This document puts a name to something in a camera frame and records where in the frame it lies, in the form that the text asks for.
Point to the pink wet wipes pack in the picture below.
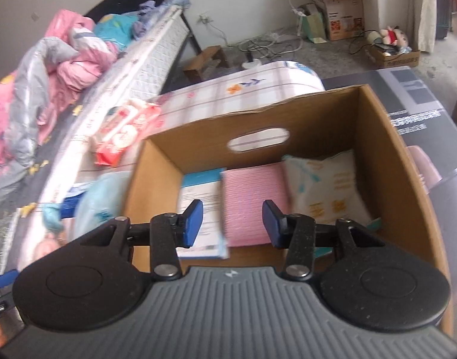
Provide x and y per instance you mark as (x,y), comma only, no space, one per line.
(121,128)

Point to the white power strip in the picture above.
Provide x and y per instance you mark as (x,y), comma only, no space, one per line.
(251,64)

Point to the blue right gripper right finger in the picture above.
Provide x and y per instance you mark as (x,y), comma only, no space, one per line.
(275,223)

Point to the teal pillow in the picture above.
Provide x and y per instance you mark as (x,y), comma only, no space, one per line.
(116,29)

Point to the open cardboard box with items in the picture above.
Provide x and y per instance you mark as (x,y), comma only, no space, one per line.
(343,18)

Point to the low cardboard tray box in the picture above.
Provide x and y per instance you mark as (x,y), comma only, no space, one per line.
(381,61)

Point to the brown cardboard storage box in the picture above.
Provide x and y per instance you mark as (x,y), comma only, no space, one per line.
(391,286)

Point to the white cotton pad pack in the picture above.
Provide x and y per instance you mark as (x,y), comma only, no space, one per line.
(326,189)

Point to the white plastic bag bundle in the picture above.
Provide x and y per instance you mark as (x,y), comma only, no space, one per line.
(102,201)

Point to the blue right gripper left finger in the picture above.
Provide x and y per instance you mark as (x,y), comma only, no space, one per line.
(189,223)

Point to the white teal booklet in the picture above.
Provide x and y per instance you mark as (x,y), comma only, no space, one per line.
(210,241)

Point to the plush doll red white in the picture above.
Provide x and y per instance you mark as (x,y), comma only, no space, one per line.
(395,38)

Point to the small wooden stool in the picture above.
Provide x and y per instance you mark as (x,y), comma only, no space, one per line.
(201,67)

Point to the plaid floral mattress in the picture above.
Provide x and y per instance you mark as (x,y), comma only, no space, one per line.
(247,90)

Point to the bed with patterned sheet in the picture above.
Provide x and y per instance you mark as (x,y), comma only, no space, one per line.
(139,74)

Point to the purple cloth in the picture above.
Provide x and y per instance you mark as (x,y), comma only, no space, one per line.
(149,14)

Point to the wall power outlet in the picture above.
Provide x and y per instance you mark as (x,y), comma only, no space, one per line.
(205,19)

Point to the grey printed flat carton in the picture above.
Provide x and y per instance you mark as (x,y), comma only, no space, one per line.
(421,121)

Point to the light blue towel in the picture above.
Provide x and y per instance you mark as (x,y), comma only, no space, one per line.
(51,217)

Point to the pink grey quilt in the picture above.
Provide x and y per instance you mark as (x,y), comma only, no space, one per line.
(50,77)

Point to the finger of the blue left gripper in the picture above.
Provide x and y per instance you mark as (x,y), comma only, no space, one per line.
(8,278)

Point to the pink scrubbing sponge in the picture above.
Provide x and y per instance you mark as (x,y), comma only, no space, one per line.
(243,193)

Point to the green paper bag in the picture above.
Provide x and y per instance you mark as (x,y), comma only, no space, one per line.
(312,23)

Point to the blue white tissue pack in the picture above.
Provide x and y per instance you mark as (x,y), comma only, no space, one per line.
(71,200)

